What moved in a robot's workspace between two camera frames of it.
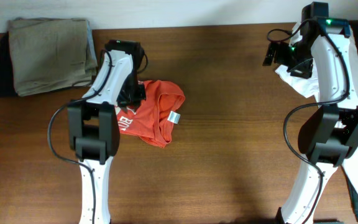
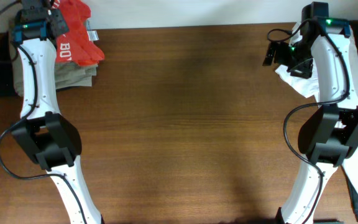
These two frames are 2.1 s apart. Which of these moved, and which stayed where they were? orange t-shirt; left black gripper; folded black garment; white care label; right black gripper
Moved: left black gripper; orange t-shirt; white care label
Stayed: folded black garment; right black gripper
